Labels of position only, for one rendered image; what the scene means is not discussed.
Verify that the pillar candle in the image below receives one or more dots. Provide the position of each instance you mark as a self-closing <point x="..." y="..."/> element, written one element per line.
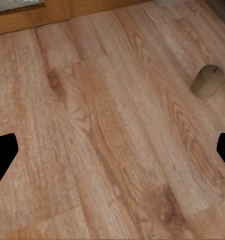
<point x="207" y="81"/>

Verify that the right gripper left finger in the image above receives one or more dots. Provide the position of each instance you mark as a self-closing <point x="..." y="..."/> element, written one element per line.
<point x="8" y="150"/>

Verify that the door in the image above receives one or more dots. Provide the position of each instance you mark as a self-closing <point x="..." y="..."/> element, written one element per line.
<point x="22" y="14"/>

